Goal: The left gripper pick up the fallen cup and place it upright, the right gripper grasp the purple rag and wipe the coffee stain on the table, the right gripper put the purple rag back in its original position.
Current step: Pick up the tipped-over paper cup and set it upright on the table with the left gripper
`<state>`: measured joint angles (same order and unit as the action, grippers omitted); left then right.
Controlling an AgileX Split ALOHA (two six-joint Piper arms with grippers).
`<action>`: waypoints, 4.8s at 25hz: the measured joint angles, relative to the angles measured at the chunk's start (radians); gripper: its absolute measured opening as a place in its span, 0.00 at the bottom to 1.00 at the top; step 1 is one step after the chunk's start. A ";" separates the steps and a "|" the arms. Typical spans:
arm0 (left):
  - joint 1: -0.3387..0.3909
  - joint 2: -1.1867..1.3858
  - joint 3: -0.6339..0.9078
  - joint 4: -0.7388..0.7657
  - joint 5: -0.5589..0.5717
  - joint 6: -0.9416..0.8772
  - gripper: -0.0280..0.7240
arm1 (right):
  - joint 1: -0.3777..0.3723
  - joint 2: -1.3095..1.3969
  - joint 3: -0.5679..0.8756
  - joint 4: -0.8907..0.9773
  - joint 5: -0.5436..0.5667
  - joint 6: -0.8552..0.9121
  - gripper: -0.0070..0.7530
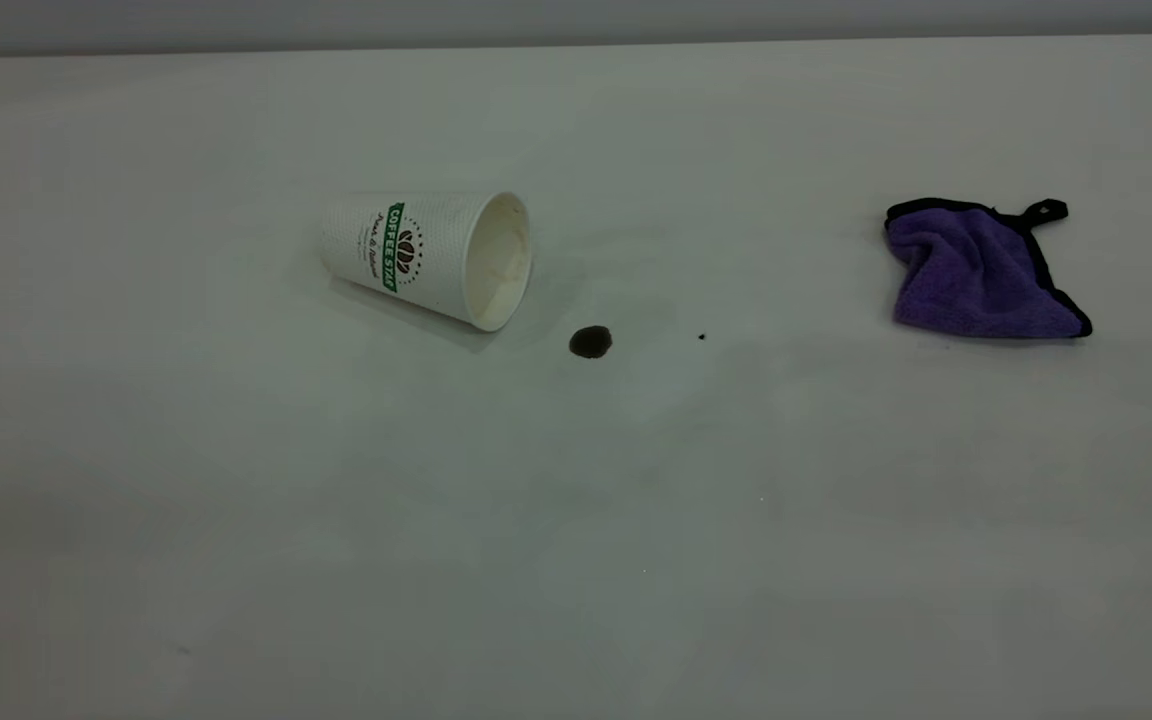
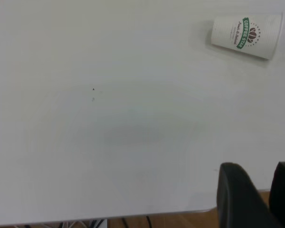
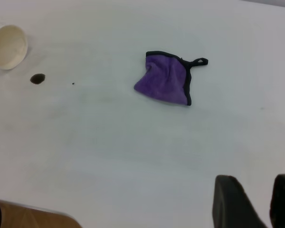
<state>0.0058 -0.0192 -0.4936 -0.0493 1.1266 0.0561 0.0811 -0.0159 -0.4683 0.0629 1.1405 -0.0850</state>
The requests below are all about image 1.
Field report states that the white paper coffee cup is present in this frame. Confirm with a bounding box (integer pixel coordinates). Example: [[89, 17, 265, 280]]
[[320, 191, 534, 333]]

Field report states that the purple cloth with black trim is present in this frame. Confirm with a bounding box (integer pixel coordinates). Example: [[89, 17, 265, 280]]
[[884, 197, 1094, 341]]

